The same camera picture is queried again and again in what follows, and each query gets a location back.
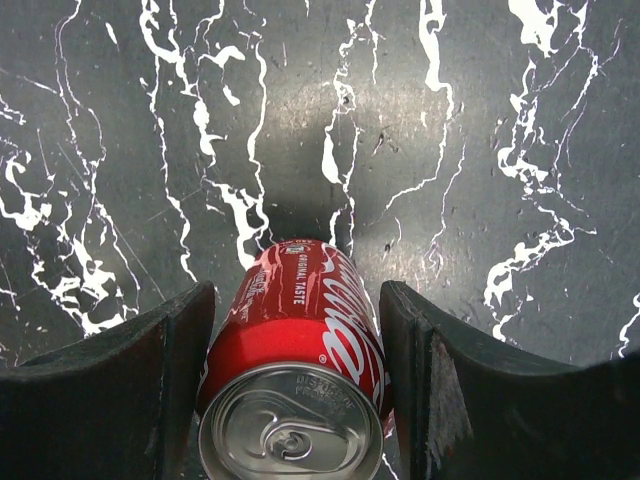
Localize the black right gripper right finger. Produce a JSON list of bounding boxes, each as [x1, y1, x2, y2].
[[379, 281, 639, 479]]

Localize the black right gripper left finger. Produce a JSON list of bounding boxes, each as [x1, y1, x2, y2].
[[1, 282, 215, 479]]

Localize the red cola can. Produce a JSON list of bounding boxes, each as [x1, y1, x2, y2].
[[197, 239, 391, 479]]

